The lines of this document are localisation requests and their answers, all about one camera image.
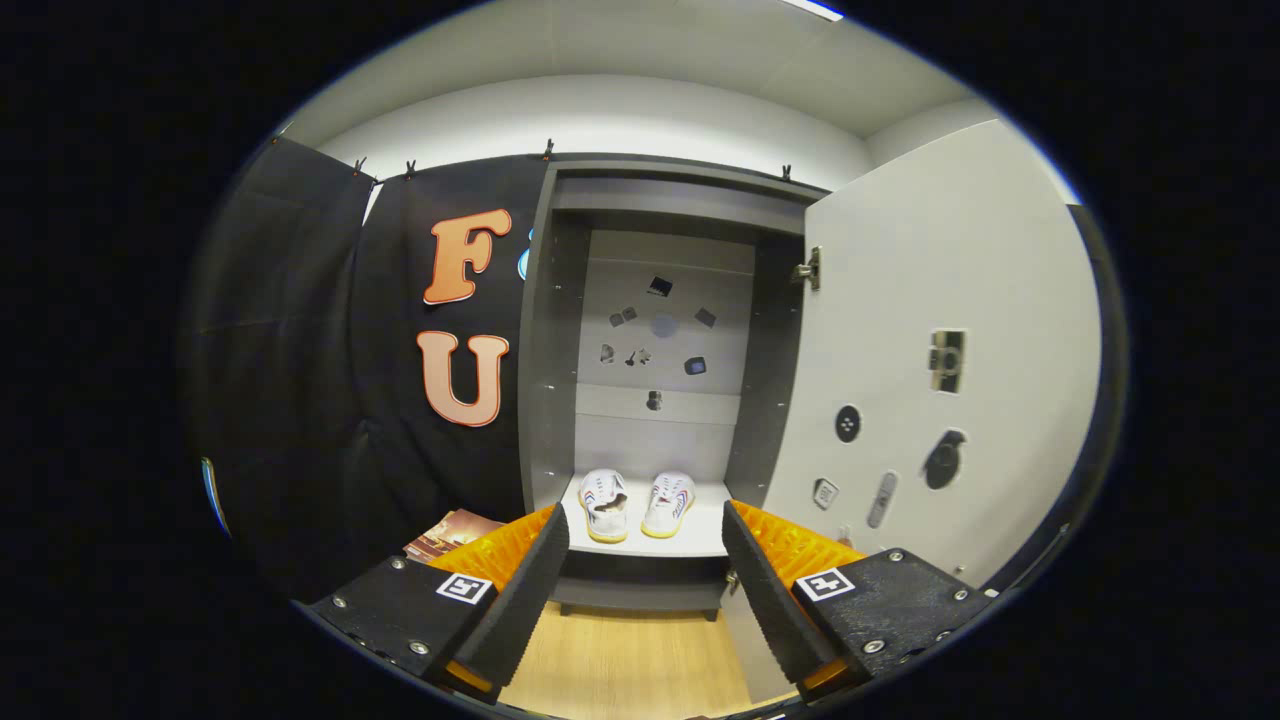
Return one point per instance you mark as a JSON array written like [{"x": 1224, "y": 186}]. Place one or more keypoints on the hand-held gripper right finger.
[{"x": 765, "y": 590}]

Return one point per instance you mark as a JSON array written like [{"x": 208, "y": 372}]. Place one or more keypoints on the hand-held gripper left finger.
[{"x": 525, "y": 590}]

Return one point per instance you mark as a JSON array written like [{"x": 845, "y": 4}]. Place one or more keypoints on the white striped shoe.
[
  {"x": 605, "y": 505},
  {"x": 668, "y": 503}
]

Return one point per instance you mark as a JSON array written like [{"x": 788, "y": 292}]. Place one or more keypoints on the beige shoe cabinet door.
[{"x": 930, "y": 270}]

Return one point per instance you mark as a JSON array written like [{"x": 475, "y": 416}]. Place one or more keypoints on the brown book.
[{"x": 455, "y": 530}]

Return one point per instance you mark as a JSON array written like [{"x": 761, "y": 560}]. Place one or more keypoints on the black backdrop cloth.
[{"x": 300, "y": 380}]

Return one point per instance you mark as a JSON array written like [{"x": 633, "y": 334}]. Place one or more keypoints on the row of black cloth clips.
[{"x": 410, "y": 168}]

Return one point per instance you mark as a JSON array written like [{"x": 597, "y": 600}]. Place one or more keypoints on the ceiling light panel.
[{"x": 815, "y": 8}]

